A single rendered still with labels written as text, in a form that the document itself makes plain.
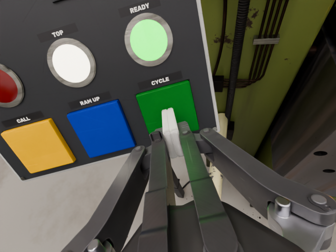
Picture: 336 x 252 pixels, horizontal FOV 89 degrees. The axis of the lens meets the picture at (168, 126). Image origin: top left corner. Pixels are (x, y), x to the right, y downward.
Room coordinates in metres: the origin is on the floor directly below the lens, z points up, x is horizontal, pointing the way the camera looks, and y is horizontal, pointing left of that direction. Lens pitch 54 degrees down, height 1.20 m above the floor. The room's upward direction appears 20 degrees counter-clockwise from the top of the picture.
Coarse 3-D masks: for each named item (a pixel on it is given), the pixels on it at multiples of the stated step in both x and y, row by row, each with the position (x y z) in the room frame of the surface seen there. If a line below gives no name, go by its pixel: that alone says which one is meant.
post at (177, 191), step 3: (171, 168) 0.30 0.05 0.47; (174, 174) 0.30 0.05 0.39; (174, 177) 0.29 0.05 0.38; (174, 180) 0.28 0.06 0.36; (177, 180) 0.30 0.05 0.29; (174, 183) 0.27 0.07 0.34; (177, 183) 0.29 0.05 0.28; (174, 186) 0.27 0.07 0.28; (177, 186) 0.28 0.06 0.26; (180, 186) 0.29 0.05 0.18; (174, 189) 0.28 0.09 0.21; (177, 189) 0.27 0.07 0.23; (180, 189) 0.28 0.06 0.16; (177, 192) 0.28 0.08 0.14; (180, 192) 0.27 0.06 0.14; (183, 192) 0.29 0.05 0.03; (177, 195) 0.29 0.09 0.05; (180, 195) 0.27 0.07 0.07; (183, 195) 0.28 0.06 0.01
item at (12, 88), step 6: (0, 72) 0.23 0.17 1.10; (0, 78) 0.23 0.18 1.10; (6, 78) 0.23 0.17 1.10; (0, 84) 0.22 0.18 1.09; (6, 84) 0.22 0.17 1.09; (12, 84) 0.22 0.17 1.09; (0, 90) 0.22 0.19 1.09; (6, 90) 0.22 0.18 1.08; (12, 90) 0.22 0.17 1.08; (0, 96) 0.22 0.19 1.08; (6, 96) 0.22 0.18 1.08; (12, 96) 0.22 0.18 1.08; (6, 102) 0.21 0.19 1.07
